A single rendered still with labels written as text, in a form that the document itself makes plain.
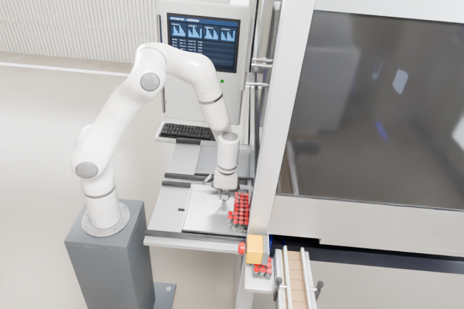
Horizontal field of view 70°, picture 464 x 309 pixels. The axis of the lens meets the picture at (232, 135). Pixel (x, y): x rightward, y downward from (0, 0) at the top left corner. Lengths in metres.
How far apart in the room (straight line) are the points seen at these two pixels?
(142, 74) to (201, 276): 1.61
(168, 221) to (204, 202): 0.18
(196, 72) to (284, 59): 0.33
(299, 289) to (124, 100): 0.85
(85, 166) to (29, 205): 1.82
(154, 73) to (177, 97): 1.12
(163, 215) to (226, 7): 1.09
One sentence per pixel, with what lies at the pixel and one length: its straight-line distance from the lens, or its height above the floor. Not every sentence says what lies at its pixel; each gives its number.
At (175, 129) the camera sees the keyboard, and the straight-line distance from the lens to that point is 2.04.
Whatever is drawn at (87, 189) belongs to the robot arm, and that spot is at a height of 1.09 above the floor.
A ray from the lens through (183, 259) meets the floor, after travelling 2.39.
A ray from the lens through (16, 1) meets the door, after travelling 5.44.
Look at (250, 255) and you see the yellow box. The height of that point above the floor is 1.01.
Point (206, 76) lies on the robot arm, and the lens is 1.06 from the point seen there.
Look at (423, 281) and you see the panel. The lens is 1.62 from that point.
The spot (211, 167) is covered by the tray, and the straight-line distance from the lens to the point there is 1.68.
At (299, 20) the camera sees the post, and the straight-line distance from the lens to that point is 0.81.
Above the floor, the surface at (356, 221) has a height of 1.12.
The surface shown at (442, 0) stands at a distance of 0.89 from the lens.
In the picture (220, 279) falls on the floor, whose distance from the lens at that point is 2.31.
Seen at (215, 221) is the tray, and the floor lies 0.88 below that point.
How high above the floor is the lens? 1.98
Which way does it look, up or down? 35 degrees down
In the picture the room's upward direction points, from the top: 5 degrees clockwise
